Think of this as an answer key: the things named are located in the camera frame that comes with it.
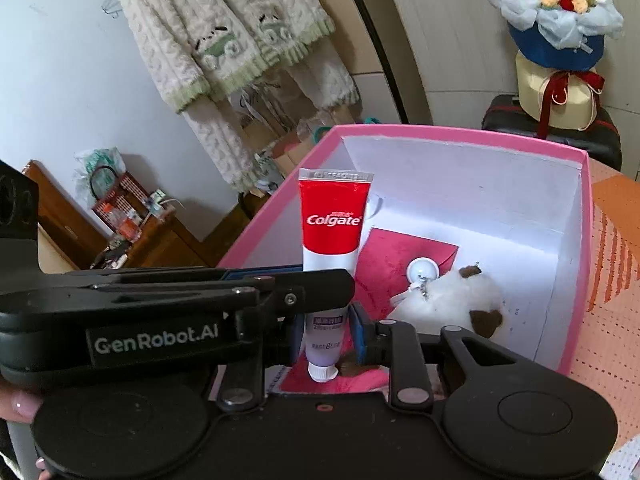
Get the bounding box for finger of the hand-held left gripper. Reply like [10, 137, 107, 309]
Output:
[87, 269, 356, 328]
[65, 267, 303, 287]

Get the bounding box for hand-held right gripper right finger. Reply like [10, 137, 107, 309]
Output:
[348, 302, 556, 413]

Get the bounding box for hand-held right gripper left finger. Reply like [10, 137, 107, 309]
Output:
[216, 312, 306, 412]

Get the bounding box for toothpaste tube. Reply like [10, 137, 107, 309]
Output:
[298, 169, 375, 382]

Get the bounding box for red envelope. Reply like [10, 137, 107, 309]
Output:
[352, 227, 460, 326]

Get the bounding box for white plush cat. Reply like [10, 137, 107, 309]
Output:
[387, 256, 505, 346]

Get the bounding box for pink cardboard box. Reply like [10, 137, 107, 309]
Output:
[217, 124, 593, 376]

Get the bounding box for person's left hand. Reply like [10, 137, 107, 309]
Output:
[0, 380, 45, 425]

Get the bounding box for wooden nightstand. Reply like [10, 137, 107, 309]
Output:
[22, 160, 261, 271]

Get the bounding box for white charger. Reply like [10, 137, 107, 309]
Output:
[145, 189, 183, 221]

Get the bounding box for brown paper bag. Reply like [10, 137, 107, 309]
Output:
[240, 110, 341, 181]

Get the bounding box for cream fleece pajama pants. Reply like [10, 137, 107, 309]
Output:
[182, 35, 361, 193]

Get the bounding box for green white plastic bag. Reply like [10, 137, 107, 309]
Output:
[74, 147, 126, 193]

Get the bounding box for cream fleece pajama top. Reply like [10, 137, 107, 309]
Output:
[109, 0, 337, 113]

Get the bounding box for black suitcase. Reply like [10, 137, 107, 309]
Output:
[481, 94, 623, 171]

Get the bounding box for patterned tablecloth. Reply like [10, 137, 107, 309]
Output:
[565, 167, 640, 480]

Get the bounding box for flower bouquet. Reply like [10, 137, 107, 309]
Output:
[479, 0, 625, 133]

